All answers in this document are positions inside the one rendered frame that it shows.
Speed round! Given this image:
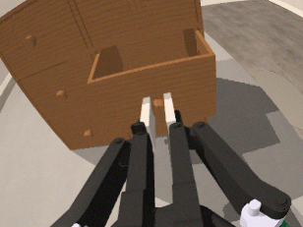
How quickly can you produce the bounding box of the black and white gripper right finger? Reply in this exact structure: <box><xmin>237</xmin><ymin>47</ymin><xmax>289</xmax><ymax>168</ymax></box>
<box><xmin>163</xmin><ymin>92</ymin><xmax>291</xmax><ymax>227</ymax></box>

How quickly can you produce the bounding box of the brown wooden drawer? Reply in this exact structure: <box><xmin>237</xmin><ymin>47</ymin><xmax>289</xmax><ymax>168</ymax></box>
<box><xmin>49</xmin><ymin>108</ymin><xmax>131</xmax><ymax>148</ymax></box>
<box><xmin>87</xmin><ymin>28</ymin><xmax>216</xmax><ymax>135</ymax></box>
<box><xmin>20</xmin><ymin>53</ymin><xmax>98</xmax><ymax>118</ymax></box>
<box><xmin>155</xmin><ymin>118</ymin><xmax>205</xmax><ymax>134</ymax></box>
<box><xmin>75</xmin><ymin>0</ymin><xmax>197</xmax><ymax>47</ymax></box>
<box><xmin>0</xmin><ymin>0</ymin><xmax>88</xmax><ymax>77</ymax></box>

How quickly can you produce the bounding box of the brown wooden chest of drawers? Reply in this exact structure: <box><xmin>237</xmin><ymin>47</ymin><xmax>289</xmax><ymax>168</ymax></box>
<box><xmin>0</xmin><ymin>0</ymin><xmax>205</xmax><ymax>150</ymax></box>

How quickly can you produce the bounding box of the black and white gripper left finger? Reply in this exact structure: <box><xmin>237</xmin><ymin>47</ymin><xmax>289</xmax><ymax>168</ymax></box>
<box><xmin>50</xmin><ymin>97</ymin><xmax>155</xmax><ymax>227</ymax></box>

